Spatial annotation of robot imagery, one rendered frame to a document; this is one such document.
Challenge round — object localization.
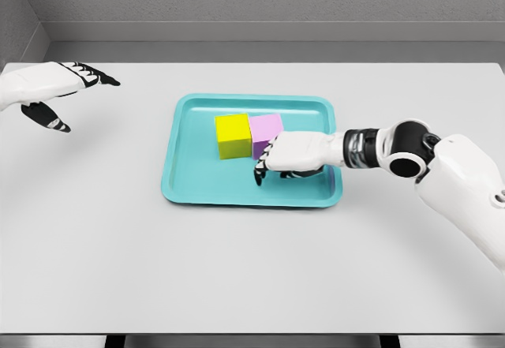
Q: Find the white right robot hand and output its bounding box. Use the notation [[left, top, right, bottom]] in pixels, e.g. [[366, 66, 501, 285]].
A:
[[252, 131, 335, 188]]

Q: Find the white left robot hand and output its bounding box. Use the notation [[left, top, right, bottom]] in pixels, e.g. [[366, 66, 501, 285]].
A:
[[6, 61, 122, 134]]

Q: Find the pink cube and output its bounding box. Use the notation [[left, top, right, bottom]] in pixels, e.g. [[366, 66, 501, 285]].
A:
[[247, 113, 286, 161]]

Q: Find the yellow cube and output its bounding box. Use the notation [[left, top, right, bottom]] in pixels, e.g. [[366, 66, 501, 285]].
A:
[[215, 113, 254, 161]]

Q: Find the turquoise tray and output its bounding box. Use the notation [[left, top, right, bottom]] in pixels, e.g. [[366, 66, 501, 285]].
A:
[[160, 93, 344, 210]]

